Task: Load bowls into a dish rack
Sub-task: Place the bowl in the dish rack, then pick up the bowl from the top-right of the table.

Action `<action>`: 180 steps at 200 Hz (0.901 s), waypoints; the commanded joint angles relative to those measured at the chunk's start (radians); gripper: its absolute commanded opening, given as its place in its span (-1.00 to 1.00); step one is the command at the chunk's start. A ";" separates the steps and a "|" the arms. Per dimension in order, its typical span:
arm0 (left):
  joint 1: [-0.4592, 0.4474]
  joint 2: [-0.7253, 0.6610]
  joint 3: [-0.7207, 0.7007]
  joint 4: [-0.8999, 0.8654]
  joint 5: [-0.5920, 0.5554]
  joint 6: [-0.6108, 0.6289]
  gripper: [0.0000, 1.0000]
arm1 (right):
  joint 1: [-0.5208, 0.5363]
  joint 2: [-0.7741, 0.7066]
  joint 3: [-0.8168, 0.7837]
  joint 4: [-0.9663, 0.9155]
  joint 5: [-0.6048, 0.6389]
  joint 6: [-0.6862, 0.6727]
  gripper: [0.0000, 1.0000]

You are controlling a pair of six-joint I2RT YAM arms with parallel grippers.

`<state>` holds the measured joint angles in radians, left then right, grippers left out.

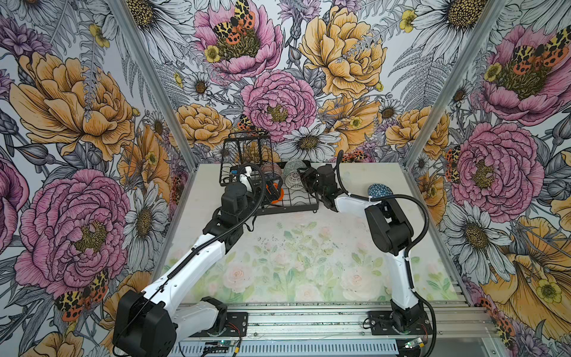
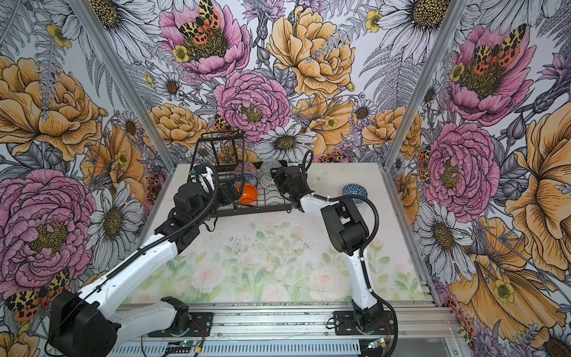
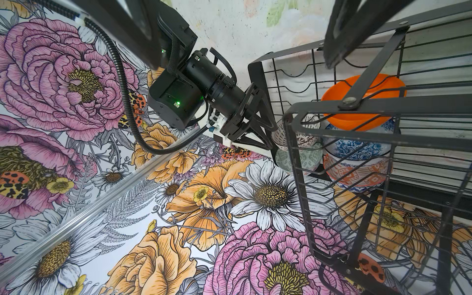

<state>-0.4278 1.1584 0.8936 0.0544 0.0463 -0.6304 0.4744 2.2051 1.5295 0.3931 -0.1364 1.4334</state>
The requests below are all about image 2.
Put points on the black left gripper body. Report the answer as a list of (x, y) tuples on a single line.
[(224, 198)]

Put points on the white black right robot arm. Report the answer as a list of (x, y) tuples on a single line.
[(351, 222)]

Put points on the left aluminium corner post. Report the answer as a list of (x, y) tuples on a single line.
[(105, 48)]

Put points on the blue floral ceramic bowl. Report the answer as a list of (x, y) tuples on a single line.
[(251, 179)]

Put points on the dark blue patterned bowl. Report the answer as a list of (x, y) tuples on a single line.
[(357, 190)]

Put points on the green circuit board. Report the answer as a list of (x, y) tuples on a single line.
[(184, 344)]

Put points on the white brown lattice bowl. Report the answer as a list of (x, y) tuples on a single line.
[(267, 182)]

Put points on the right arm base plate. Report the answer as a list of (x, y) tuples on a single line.
[(346, 325)]

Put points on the red patterned ceramic bowl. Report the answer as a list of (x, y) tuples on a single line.
[(246, 167)]

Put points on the right aluminium corner post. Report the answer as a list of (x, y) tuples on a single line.
[(444, 37)]

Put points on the black wire dish rack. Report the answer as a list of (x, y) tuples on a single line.
[(224, 151)]

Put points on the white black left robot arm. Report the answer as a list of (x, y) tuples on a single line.
[(86, 323)]

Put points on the green patterned ceramic bowl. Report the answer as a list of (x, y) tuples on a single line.
[(269, 165)]

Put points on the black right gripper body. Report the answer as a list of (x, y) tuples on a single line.
[(281, 181)]

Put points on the orange plastic bowl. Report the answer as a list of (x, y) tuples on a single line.
[(249, 193)]

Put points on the aluminium corner post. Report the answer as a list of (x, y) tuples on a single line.
[(105, 48), (444, 37)]

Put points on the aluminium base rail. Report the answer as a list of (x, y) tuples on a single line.
[(272, 329)]

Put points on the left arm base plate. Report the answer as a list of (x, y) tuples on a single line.
[(200, 324)]

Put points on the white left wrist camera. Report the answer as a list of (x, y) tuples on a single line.
[(206, 179)]

